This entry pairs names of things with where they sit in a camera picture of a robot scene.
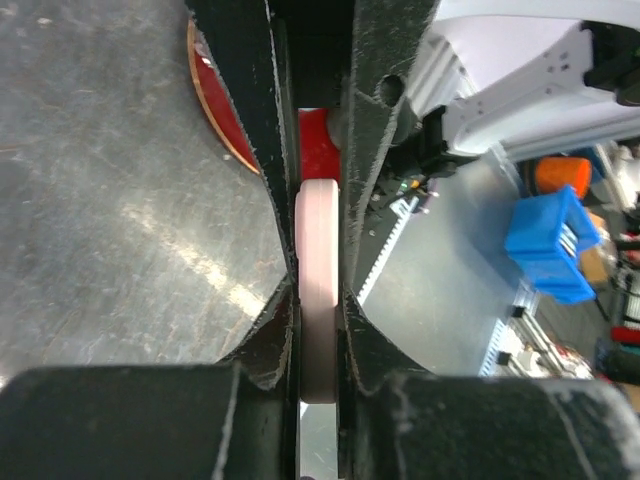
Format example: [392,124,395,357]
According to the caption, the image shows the blue plastic storage bin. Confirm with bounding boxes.
[504,186,601,305]

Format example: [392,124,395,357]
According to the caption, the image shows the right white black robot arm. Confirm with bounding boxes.
[188,1,639,297]

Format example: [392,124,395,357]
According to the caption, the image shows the orange round object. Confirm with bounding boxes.
[534,156,592,199]

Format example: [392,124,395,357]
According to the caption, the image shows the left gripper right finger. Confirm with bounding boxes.
[338,292,639,479]

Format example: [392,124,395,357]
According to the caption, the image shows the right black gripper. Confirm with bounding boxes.
[186,0,438,289]

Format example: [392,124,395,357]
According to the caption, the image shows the pink case smartphone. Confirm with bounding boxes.
[295,179,339,404]

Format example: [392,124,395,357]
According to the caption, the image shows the slotted cable duct rail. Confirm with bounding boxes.
[354,197,418,305]

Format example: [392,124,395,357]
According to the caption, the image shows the red round tray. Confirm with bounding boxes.
[187,21,341,181]

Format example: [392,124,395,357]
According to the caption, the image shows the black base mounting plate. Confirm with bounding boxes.
[365,171,440,236]

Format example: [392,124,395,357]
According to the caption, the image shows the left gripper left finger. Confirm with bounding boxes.
[1,284,300,479]

